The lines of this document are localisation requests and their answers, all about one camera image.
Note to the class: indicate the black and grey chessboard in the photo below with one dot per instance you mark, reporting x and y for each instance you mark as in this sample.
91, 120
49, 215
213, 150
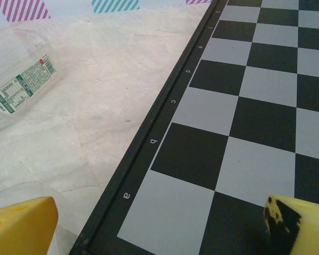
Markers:
202, 148

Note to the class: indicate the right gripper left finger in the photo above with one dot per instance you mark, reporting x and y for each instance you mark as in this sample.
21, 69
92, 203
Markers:
21, 228

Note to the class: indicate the clear bottle green label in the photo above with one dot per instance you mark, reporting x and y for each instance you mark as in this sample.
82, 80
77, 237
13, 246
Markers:
24, 82

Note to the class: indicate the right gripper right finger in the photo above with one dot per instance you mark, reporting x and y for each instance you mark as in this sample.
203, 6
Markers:
305, 231

